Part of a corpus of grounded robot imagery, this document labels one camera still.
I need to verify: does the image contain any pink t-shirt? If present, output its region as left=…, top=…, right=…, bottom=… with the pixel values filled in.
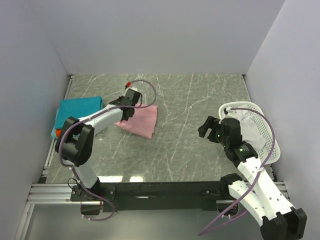
left=115, top=105, right=158, bottom=139

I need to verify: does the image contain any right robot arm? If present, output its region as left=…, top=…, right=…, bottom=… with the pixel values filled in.
left=198, top=116, right=307, bottom=240

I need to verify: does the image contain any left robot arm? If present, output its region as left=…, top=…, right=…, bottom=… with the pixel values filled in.
left=55, top=87, right=142, bottom=201

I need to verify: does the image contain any white t-shirt in basket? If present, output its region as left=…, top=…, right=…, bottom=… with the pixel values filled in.
left=227, top=110, right=266, bottom=151

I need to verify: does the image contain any white plastic basket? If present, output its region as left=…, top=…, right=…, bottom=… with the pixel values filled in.
left=218, top=101, right=281, bottom=165

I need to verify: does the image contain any teal folded t-shirt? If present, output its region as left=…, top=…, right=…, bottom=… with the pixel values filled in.
left=51, top=96, right=103, bottom=139

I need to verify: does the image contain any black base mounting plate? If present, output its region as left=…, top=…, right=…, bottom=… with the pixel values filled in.
left=70, top=181, right=234, bottom=214

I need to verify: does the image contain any orange folded t-shirt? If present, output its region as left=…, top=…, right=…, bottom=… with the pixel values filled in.
left=55, top=129, right=62, bottom=138

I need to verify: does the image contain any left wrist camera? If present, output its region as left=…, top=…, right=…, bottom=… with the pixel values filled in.
left=124, top=81, right=138, bottom=92

